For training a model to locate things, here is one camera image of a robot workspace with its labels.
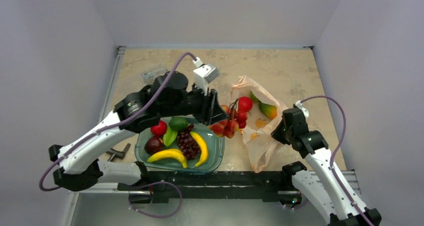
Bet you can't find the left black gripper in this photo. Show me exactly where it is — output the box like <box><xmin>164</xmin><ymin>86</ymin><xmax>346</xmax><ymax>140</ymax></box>
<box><xmin>160</xmin><ymin>81</ymin><xmax>229</xmax><ymax>125</ymax></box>

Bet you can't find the red cherry bunch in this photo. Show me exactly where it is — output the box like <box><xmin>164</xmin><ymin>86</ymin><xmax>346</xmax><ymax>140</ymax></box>
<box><xmin>208</xmin><ymin>98</ymin><xmax>252</xmax><ymax>139</ymax></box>

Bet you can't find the orange plastic bag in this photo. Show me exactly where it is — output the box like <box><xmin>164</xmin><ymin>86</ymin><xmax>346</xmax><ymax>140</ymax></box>
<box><xmin>230</xmin><ymin>76</ymin><xmax>288</xmax><ymax>173</ymax></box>

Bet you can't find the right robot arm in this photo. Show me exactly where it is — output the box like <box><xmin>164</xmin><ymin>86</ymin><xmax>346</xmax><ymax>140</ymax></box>
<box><xmin>271</xmin><ymin>108</ymin><xmax>382</xmax><ymax>225</ymax></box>

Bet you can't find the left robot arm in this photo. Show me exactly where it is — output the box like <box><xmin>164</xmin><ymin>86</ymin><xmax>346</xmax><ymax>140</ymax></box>
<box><xmin>49</xmin><ymin>66</ymin><xmax>227</xmax><ymax>191</ymax></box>

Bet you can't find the green orange fake mango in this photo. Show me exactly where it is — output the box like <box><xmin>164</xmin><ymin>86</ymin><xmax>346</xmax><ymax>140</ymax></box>
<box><xmin>258</xmin><ymin>102</ymin><xmax>278</xmax><ymax>120</ymax></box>

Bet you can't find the red fake apple in bag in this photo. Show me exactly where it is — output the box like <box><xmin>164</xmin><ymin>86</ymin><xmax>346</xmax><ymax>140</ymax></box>
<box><xmin>237</xmin><ymin>96</ymin><xmax>253</xmax><ymax>112</ymax></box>

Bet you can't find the green fake fruit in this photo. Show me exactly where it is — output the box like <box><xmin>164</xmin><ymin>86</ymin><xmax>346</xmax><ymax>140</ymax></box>
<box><xmin>249</xmin><ymin>91</ymin><xmax>261</xmax><ymax>103</ymax></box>

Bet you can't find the green fake lime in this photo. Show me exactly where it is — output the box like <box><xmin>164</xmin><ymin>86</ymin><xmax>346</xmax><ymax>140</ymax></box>
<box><xmin>168</xmin><ymin>117</ymin><xmax>188</xmax><ymax>132</ymax></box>

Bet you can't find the purple fake grape bunch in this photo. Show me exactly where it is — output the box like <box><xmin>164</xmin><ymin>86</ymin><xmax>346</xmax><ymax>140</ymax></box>
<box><xmin>176</xmin><ymin>124</ymin><xmax>201</xmax><ymax>160</ymax></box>

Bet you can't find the right yellow fake banana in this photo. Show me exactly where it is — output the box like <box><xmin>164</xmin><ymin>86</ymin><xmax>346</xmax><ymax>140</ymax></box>
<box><xmin>190</xmin><ymin>131</ymin><xmax>209</xmax><ymax>167</ymax></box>

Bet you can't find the yellow fake banana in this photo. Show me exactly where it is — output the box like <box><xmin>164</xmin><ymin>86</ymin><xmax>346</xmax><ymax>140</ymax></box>
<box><xmin>147</xmin><ymin>149</ymin><xmax>188</xmax><ymax>168</ymax></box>
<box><xmin>190</xmin><ymin>131</ymin><xmax>209</xmax><ymax>167</ymax></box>

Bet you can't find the green fake leaf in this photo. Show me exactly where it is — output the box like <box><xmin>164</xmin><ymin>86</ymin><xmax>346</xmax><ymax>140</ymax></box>
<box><xmin>162</xmin><ymin>126</ymin><xmax>178</xmax><ymax>147</ymax></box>

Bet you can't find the front yellow fake banana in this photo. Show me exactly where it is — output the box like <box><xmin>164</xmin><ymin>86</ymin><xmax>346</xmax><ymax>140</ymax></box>
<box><xmin>147</xmin><ymin>149</ymin><xmax>188</xmax><ymax>168</ymax></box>

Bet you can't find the dark red fake plum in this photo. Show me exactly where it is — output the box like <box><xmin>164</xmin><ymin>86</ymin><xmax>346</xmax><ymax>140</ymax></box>
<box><xmin>144</xmin><ymin>136</ymin><xmax>164</xmax><ymax>155</ymax></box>

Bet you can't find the teal plastic tray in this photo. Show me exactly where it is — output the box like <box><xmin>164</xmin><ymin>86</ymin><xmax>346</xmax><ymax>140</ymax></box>
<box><xmin>134</xmin><ymin>116</ymin><xmax>225</xmax><ymax>174</ymax></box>

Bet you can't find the clear screw box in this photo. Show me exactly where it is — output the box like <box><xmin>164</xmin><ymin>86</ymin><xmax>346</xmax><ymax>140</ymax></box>
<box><xmin>140</xmin><ymin>64</ymin><xmax>168</xmax><ymax>85</ymax></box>

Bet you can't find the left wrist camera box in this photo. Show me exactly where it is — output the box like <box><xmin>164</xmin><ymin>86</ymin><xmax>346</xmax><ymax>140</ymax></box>
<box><xmin>193</xmin><ymin>64</ymin><xmax>221</xmax><ymax>96</ymax></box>

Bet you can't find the black base frame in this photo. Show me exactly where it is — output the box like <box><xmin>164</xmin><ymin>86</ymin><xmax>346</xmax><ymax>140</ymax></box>
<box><xmin>117</xmin><ymin>171</ymin><xmax>303</xmax><ymax>207</ymax></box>

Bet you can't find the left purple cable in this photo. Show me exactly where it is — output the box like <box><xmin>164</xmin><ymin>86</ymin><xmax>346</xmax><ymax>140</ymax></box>
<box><xmin>38</xmin><ymin>52</ymin><xmax>204</xmax><ymax>192</ymax></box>

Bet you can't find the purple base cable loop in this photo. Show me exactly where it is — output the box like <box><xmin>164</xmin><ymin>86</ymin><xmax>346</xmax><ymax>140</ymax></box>
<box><xmin>128</xmin><ymin>180</ymin><xmax>184</xmax><ymax>218</ymax></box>

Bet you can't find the black metal clamp handle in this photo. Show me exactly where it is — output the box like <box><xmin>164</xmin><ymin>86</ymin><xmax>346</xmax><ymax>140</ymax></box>
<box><xmin>106</xmin><ymin>143</ymin><xmax>131</xmax><ymax>161</ymax></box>

